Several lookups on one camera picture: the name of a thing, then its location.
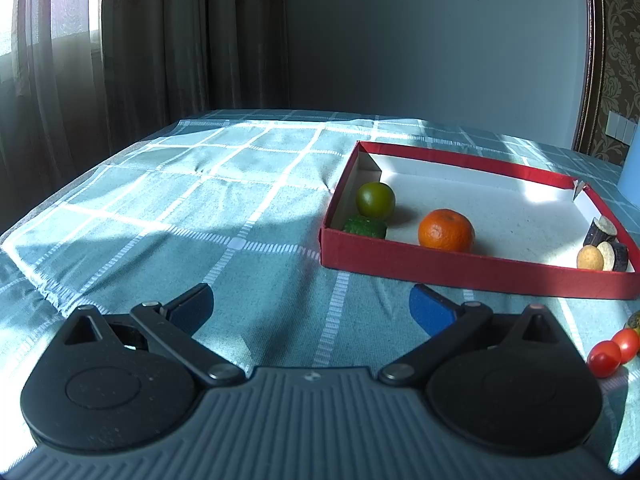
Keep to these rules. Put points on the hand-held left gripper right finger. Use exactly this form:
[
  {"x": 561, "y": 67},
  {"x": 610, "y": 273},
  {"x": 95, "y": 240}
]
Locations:
[{"x": 430, "y": 310}]

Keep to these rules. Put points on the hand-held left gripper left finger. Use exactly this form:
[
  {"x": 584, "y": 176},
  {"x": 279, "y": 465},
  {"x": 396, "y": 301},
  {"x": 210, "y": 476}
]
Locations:
[{"x": 192, "y": 305}]

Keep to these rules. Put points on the red cardboard box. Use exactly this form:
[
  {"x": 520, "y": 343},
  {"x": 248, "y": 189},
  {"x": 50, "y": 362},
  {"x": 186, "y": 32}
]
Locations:
[{"x": 425, "y": 265}]

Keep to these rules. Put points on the orange mandarin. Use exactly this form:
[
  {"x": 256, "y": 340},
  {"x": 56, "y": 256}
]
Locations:
[{"x": 445, "y": 232}]

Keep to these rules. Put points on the green cucumber piece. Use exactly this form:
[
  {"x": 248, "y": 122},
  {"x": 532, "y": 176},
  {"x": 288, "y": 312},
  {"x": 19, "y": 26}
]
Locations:
[{"x": 365, "y": 227}]

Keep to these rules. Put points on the large green tomato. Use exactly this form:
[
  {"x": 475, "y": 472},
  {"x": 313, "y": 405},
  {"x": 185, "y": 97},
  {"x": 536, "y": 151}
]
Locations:
[{"x": 375, "y": 200}]

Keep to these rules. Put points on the small yellow potato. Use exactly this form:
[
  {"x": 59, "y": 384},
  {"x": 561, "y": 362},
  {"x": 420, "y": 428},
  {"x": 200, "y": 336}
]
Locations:
[{"x": 590, "y": 259}]

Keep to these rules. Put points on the eggplant piece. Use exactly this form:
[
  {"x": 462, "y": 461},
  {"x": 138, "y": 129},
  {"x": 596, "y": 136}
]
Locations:
[{"x": 597, "y": 232}]

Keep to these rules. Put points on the dark sugarcane piece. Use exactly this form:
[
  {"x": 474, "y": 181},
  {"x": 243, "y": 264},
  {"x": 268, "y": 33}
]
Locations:
[{"x": 617, "y": 257}]

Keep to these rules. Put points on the teal checked tablecloth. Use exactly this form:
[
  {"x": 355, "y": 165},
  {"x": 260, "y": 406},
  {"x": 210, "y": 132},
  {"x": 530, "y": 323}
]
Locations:
[{"x": 175, "y": 210}]

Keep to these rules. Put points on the red cherry tomato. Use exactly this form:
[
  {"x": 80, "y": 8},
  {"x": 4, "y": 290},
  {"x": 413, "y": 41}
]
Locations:
[
  {"x": 602, "y": 360},
  {"x": 627, "y": 344}
]

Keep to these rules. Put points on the small green tomato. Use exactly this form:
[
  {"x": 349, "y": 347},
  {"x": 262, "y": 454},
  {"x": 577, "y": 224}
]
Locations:
[{"x": 635, "y": 322}]

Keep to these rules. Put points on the light blue kettle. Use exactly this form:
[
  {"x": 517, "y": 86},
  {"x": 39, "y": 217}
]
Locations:
[{"x": 632, "y": 172}]

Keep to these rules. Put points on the brown curtain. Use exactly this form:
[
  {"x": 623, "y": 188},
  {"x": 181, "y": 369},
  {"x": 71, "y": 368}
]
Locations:
[{"x": 195, "y": 45}]

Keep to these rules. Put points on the sheer curtain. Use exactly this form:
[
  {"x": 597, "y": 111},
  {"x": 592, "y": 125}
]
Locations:
[{"x": 50, "y": 85}]

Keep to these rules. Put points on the white wall switch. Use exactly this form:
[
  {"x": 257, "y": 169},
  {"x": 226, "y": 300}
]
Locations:
[{"x": 620, "y": 126}]

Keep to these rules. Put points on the dark wooden frame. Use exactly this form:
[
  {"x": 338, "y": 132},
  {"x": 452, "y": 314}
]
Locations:
[{"x": 590, "y": 50}]

